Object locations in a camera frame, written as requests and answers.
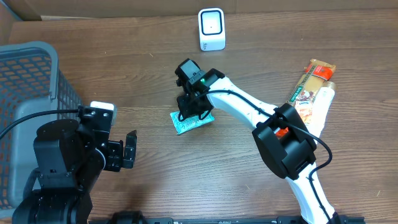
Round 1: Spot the teal snack packet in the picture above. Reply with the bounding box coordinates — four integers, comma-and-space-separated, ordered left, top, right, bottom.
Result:
170, 111, 215, 134

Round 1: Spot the spaghetti pasta packet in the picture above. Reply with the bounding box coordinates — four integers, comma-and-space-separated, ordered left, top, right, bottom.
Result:
287, 59, 336, 127

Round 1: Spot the white tube with gold cap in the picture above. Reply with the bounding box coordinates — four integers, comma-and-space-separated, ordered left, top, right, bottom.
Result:
307, 81, 336, 138

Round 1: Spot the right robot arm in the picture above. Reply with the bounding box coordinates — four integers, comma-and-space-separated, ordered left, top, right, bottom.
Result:
175, 58, 340, 223

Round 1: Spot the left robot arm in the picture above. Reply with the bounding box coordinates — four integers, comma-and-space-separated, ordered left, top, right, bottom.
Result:
12, 105, 137, 223

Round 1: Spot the grey plastic mesh basket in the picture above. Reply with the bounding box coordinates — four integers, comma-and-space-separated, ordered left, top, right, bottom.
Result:
1, 41, 82, 218

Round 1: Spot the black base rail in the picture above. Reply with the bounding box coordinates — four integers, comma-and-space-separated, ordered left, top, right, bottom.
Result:
88, 210, 366, 224

